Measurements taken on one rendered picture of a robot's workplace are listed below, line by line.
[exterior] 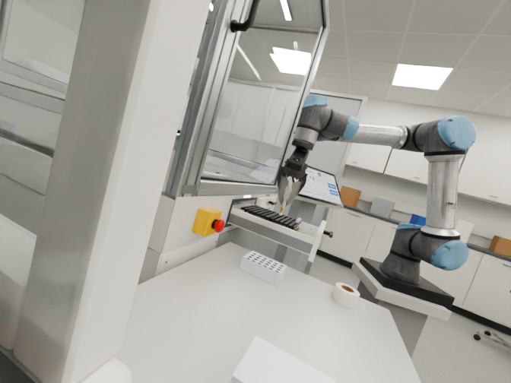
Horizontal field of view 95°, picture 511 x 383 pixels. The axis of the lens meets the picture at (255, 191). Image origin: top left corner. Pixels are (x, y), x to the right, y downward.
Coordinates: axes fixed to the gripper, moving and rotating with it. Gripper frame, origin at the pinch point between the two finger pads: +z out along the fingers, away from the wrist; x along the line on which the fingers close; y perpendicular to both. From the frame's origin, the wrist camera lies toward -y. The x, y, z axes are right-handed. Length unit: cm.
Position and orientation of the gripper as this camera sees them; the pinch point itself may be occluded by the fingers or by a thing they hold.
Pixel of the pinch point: (284, 201)
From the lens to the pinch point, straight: 77.9
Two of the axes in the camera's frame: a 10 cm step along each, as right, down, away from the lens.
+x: -9.4, -3.0, 1.7
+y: 1.9, -0.4, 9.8
